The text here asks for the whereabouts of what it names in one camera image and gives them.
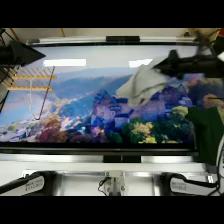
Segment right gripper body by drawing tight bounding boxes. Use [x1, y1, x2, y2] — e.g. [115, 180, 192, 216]
[153, 58, 184, 80]

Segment white garment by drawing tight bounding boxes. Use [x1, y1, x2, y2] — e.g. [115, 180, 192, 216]
[115, 55, 175, 108]

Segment dark green garment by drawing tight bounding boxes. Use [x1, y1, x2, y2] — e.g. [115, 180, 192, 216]
[185, 105, 224, 166]

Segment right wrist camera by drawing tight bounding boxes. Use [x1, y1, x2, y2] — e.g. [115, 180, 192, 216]
[169, 49, 181, 62]

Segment silver frame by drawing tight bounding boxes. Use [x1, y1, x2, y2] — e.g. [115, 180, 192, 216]
[0, 35, 224, 197]

